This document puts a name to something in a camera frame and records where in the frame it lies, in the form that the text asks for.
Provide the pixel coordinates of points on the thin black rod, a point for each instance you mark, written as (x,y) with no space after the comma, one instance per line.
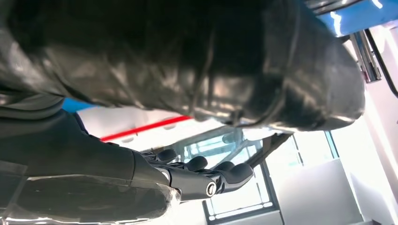
(382,63)

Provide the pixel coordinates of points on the chrome pole stand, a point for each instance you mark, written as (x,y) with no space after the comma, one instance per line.
(367,62)

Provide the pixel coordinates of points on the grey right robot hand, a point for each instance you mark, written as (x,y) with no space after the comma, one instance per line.
(186,62)

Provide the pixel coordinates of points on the blue metal shelf rack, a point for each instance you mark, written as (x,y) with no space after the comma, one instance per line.
(357,15)

